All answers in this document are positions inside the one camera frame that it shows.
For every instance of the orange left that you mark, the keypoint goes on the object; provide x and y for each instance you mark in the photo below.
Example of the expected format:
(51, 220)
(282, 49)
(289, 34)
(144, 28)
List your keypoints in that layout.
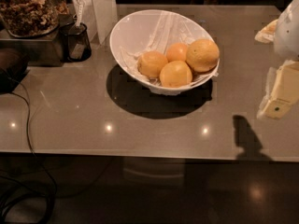
(150, 63)

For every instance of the white ceramic bowl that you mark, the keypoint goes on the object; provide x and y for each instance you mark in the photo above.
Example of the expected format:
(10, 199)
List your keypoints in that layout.
(134, 31)

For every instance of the grey metal box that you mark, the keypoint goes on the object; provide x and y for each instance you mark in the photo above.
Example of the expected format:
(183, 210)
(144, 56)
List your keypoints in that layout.
(34, 39)

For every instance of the orange front centre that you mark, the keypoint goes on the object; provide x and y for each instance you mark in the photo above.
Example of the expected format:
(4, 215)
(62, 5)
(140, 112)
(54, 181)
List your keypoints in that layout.
(175, 74)

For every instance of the white cloth in bowl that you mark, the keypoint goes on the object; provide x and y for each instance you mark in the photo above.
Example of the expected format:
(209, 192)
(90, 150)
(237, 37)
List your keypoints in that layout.
(165, 31)

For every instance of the glass jar of nuts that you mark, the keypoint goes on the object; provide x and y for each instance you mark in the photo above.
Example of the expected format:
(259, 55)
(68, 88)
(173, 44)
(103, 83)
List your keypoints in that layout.
(27, 10)

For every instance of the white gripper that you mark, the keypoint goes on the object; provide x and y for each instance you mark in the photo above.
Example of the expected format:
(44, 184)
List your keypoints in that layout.
(288, 32)

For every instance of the white utensil in cup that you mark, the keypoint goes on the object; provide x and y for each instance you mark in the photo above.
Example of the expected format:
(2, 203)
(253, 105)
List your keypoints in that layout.
(79, 12)

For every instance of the white panel behind bowl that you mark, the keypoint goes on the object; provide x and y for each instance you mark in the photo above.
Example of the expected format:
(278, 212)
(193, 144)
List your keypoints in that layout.
(100, 16)

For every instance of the large orange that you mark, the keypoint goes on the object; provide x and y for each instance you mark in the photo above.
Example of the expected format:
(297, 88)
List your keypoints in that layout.
(202, 55)

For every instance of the dark round object left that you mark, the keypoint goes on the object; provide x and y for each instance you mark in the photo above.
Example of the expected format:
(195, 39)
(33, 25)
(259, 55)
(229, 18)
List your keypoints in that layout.
(13, 65)

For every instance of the orange back centre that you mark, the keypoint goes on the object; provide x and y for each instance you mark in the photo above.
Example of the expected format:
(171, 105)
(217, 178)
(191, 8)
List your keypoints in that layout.
(176, 52)

